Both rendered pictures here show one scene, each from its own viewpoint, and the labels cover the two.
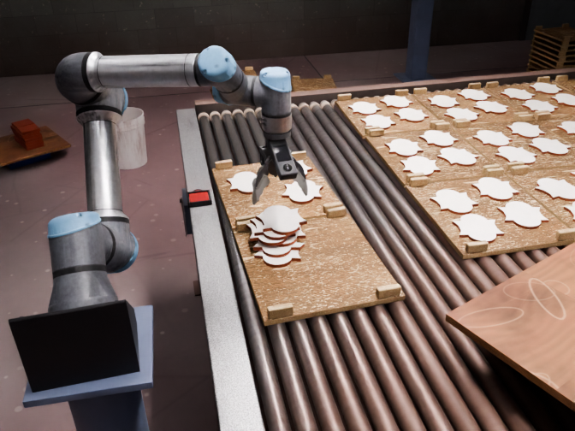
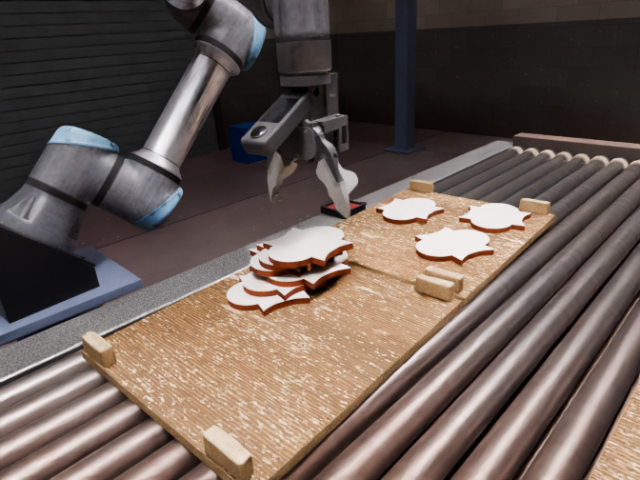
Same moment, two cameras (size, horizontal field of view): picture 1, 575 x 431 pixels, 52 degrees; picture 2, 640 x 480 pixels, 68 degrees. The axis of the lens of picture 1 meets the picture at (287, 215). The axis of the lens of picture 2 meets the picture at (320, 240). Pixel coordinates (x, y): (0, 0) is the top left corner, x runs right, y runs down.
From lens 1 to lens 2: 1.27 m
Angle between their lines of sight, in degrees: 51
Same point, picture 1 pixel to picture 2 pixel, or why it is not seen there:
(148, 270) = not seen: hidden behind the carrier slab
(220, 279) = (188, 285)
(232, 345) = (34, 352)
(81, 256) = (39, 170)
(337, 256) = (312, 344)
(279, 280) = (196, 320)
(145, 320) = (109, 287)
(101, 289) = (29, 211)
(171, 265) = not seen: hidden behind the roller
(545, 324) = not seen: outside the picture
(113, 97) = (224, 30)
